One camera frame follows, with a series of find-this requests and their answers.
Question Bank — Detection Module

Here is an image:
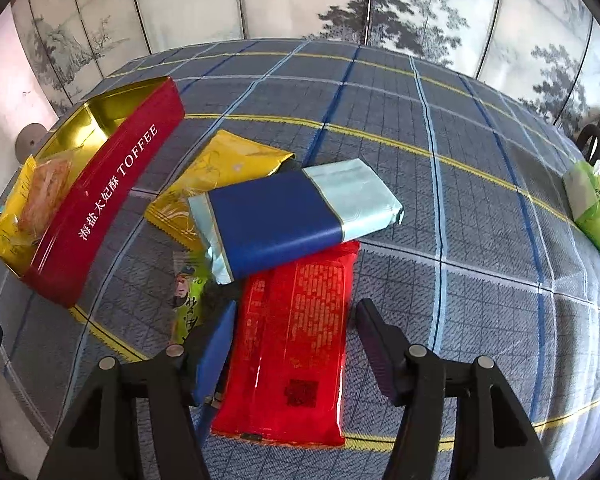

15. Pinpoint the dark round-back chair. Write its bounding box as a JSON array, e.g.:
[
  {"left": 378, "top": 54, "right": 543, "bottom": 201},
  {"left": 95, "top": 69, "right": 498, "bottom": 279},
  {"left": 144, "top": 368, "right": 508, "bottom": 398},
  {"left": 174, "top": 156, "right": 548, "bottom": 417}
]
[{"left": 575, "top": 112, "right": 600, "bottom": 191}]

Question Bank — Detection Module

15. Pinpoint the plaid tablecloth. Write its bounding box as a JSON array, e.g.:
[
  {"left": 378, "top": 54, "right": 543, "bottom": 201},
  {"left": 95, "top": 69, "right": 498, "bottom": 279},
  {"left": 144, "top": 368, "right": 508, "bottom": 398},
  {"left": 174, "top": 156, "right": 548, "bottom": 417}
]
[{"left": 0, "top": 38, "right": 600, "bottom": 480}]

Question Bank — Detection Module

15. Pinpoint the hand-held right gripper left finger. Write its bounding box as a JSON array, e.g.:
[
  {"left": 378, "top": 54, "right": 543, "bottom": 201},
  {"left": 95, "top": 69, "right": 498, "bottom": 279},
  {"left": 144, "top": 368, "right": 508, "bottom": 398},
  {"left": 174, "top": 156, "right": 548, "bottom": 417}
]
[{"left": 36, "top": 300, "right": 238, "bottom": 480}]

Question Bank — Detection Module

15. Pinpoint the red snack packet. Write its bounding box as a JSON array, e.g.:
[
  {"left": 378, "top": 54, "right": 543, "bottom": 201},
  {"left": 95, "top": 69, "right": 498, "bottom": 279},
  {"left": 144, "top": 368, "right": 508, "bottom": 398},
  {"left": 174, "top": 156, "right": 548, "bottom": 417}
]
[{"left": 210, "top": 240, "right": 362, "bottom": 447}]

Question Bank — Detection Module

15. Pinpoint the blue and mint snack packet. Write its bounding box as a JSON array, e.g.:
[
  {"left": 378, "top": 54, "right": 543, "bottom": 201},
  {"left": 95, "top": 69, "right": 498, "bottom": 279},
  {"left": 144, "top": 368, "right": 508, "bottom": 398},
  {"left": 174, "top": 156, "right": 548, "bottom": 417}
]
[{"left": 187, "top": 158, "right": 405, "bottom": 285}]

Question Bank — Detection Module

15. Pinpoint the yellow pastry packet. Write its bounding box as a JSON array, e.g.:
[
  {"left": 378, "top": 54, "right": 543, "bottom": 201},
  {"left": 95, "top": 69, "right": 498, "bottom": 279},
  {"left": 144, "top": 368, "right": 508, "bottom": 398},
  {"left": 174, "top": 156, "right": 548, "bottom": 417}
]
[{"left": 0, "top": 155, "right": 76, "bottom": 278}]

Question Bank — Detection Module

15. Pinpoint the round stone disc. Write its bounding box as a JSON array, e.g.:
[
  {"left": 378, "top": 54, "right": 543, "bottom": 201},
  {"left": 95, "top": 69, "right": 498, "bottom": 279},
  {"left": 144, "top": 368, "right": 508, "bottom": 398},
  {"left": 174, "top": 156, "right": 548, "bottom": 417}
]
[{"left": 15, "top": 123, "right": 46, "bottom": 158}]

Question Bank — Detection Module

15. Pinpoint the painted folding screen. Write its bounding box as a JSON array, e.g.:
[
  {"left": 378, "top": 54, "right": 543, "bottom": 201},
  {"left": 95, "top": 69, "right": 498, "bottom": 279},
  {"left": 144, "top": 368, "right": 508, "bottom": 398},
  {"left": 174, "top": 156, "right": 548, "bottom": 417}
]
[{"left": 10, "top": 0, "right": 600, "bottom": 131}]

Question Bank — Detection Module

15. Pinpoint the yellow snack packet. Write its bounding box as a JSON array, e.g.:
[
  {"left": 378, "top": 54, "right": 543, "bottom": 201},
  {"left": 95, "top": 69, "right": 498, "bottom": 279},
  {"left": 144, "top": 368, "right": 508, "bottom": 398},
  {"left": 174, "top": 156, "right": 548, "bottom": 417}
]
[{"left": 144, "top": 129, "right": 296, "bottom": 253}]

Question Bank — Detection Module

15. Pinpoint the green cartoon snack packet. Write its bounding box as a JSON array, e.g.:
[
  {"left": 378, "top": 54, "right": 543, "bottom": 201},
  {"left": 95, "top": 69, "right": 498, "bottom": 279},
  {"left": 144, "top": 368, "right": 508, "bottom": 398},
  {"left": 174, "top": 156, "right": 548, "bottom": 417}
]
[{"left": 171, "top": 251, "right": 241, "bottom": 346}]

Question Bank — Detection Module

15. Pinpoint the green tissue pack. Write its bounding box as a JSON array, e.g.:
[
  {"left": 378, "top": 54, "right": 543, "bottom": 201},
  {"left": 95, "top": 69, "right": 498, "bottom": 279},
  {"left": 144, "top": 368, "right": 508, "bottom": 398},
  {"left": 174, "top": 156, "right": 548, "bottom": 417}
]
[{"left": 562, "top": 159, "right": 600, "bottom": 263}]

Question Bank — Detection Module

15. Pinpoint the red tin box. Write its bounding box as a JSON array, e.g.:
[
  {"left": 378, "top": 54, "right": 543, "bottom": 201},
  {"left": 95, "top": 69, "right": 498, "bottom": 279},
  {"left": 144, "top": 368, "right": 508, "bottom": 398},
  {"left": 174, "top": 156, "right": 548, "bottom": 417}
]
[{"left": 17, "top": 76, "right": 186, "bottom": 309}]

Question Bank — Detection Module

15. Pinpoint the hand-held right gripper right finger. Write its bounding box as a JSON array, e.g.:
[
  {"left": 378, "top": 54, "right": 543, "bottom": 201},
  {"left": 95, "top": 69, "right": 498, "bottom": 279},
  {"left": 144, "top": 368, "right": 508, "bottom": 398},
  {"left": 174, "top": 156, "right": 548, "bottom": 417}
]
[{"left": 355, "top": 298, "right": 556, "bottom": 480}]

